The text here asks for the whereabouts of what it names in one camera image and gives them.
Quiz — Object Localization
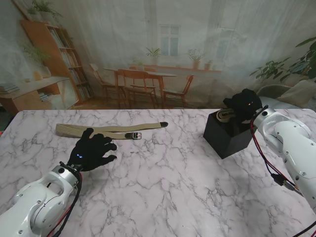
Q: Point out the beige woven belt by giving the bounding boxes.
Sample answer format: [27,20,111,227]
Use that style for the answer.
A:
[216,108,238,123]
[55,121,169,140]

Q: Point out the black storage box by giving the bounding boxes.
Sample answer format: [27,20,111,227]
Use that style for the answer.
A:
[203,108,254,159]

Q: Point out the printed room scene backdrop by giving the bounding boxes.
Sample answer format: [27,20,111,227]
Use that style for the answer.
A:
[0,0,316,111]

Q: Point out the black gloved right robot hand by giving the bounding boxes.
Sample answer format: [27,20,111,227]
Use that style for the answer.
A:
[223,88,263,124]

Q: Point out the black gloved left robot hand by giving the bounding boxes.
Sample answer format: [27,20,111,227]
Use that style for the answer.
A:
[67,128,118,173]

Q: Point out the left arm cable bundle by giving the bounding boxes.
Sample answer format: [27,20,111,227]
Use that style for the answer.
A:
[45,172,84,237]

